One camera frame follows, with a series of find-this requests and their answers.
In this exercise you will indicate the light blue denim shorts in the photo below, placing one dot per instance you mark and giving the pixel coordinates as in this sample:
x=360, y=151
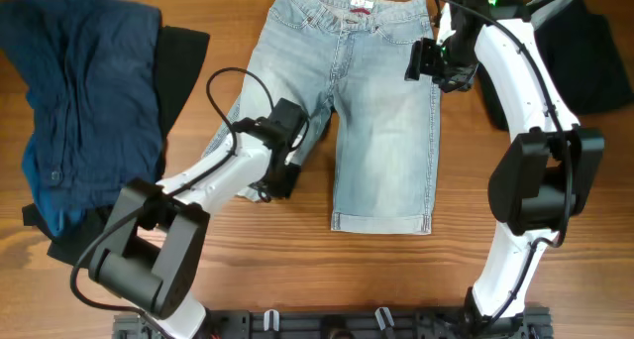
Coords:
x=346, y=60

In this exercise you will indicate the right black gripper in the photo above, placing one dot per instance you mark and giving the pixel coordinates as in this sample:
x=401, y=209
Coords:
x=451, y=74

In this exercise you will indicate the dark blue shirt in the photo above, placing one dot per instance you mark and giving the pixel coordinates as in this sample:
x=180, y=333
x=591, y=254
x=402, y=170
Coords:
x=89, y=66

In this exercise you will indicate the black garment under blue shirt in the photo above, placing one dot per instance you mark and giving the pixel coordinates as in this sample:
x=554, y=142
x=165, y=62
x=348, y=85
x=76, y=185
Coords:
x=180, y=54

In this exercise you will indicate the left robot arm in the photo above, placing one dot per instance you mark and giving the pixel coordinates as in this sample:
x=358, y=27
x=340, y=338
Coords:
x=149, y=251

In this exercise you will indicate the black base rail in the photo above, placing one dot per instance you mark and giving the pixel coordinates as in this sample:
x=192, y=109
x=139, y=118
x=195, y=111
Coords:
x=337, y=324

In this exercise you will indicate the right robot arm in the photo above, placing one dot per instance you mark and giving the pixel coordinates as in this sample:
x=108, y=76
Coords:
x=545, y=176

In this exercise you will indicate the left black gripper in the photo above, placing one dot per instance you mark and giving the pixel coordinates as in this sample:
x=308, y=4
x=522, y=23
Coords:
x=279, y=178

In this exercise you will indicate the folded black shorts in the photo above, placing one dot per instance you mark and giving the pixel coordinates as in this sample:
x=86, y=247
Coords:
x=577, y=48

